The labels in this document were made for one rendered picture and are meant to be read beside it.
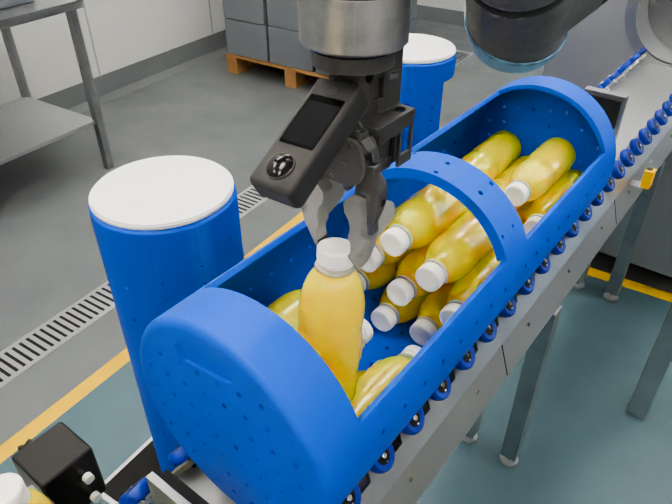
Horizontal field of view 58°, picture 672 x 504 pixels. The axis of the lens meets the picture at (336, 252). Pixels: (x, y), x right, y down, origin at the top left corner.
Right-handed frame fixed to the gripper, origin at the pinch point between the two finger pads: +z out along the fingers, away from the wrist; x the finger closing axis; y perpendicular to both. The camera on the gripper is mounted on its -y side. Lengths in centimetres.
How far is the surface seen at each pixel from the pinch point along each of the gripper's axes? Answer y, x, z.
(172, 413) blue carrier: -13.4, 14.1, 22.6
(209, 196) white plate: 26, 50, 25
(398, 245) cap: 20.3, 4.7, 12.7
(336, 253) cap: -1.0, -0.9, -0.8
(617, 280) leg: 181, -3, 117
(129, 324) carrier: 8, 60, 51
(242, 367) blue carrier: -13.3, 0.6, 5.8
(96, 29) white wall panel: 192, 351, 87
